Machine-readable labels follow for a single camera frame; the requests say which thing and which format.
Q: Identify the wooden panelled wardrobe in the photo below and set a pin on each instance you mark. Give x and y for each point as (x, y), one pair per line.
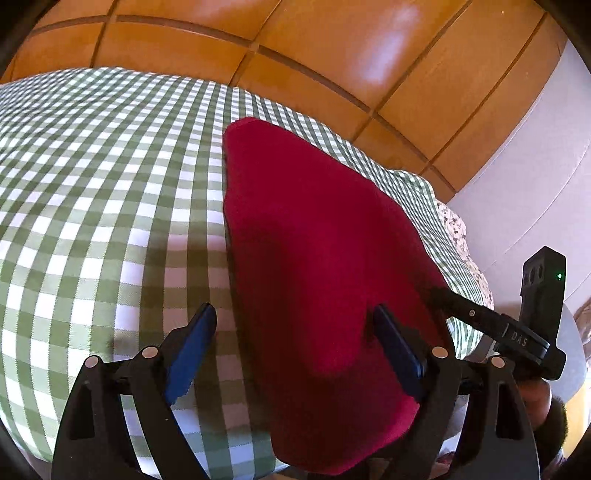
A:
(323, 41)

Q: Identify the white floral cloth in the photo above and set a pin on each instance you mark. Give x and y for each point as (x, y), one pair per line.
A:
(457, 240)

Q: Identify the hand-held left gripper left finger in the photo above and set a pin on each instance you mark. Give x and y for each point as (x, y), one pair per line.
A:
(191, 350)

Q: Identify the dark red sweater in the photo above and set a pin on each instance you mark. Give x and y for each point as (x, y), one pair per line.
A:
(323, 258)

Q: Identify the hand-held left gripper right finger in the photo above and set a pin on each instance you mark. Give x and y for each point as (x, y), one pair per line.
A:
(401, 350)

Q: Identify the person's right hand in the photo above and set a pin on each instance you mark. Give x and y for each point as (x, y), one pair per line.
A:
(538, 401)

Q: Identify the green checked bedsheet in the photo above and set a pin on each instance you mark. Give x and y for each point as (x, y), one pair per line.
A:
(106, 184)

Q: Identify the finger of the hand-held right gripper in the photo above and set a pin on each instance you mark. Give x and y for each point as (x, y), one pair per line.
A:
(466, 311)

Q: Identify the grey cloth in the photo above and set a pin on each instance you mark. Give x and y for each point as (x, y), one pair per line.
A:
(570, 355)

